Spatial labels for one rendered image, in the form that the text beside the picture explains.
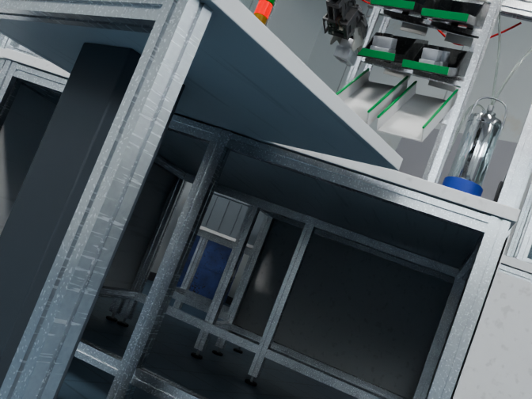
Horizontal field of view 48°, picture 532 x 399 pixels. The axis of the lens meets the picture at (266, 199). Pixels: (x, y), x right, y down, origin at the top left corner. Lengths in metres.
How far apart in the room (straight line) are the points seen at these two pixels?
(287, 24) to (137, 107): 5.95
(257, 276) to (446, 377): 2.00
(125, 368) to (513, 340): 1.25
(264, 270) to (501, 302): 1.51
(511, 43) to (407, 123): 4.51
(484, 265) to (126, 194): 0.91
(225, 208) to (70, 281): 3.04
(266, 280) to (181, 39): 2.57
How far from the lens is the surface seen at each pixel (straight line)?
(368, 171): 1.48
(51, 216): 1.19
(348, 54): 1.69
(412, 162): 5.71
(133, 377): 1.62
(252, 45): 0.91
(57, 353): 0.81
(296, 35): 6.84
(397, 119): 1.75
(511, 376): 2.18
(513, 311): 2.18
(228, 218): 3.77
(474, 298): 1.45
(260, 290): 3.30
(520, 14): 3.08
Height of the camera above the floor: 0.54
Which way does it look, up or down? 6 degrees up
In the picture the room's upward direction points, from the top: 21 degrees clockwise
